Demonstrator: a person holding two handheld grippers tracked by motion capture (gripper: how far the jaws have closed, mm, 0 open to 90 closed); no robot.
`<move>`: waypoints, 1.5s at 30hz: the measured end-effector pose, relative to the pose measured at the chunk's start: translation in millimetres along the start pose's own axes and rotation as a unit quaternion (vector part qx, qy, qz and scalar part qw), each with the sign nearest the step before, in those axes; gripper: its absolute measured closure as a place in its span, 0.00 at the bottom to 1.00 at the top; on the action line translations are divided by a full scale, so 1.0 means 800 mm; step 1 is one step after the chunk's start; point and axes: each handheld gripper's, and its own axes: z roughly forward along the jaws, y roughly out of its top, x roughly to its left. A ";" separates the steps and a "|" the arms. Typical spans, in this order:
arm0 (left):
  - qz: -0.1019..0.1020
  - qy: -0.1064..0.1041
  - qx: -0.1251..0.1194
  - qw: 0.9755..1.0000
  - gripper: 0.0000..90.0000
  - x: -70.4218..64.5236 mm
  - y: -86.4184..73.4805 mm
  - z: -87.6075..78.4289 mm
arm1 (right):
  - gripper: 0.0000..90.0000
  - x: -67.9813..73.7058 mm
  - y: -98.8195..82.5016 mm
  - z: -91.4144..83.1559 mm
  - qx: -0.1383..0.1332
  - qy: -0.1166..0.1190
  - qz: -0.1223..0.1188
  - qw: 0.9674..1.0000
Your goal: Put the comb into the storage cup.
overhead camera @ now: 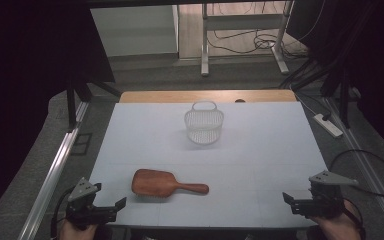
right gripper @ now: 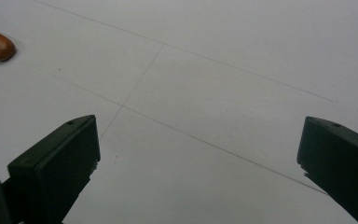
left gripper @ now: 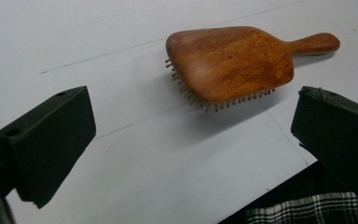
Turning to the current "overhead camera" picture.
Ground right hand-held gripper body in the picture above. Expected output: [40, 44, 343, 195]
[290, 170, 360, 220]

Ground black floor socket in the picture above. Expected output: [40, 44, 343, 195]
[70, 132, 93, 156]

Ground black curtain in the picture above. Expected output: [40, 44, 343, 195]
[0, 0, 116, 234]
[285, 0, 384, 163]

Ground white wall panel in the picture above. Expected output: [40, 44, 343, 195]
[89, 4, 180, 58]

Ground wooden hairbrush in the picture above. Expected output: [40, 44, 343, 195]
[131, 168, 210, 198]

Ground white table mat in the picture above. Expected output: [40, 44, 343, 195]
[89, 101, 329, 229]

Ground person's right hand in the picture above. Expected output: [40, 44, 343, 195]
[308, 199, 363, 240]

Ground black tripod stand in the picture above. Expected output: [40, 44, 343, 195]
[65, 74, 123, 132]
[279, 58, 363, 130]

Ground aluminium rail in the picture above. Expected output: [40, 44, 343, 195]
[17, 100, 90, 240]
[323, 95, 384, 238]

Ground black floor cables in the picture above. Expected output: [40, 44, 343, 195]
[211, 0, 309, 57]

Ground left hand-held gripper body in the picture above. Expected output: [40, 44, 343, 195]
[65, 177, 118, 231]

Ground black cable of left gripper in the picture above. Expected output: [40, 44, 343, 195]
[49, 187, 78, 239]

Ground wooden table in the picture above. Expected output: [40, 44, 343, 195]
[118, 89, 298, 104]

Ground white metal desk frame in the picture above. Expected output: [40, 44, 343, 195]
[199, 0, 295, 78]

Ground white plastic basket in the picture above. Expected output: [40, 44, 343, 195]
[183, 100, 225, 145]

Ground person's left hand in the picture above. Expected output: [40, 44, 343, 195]
[59, 219, 98, 240]

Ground white power strip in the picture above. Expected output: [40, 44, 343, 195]
[313, 113, 344, 139]

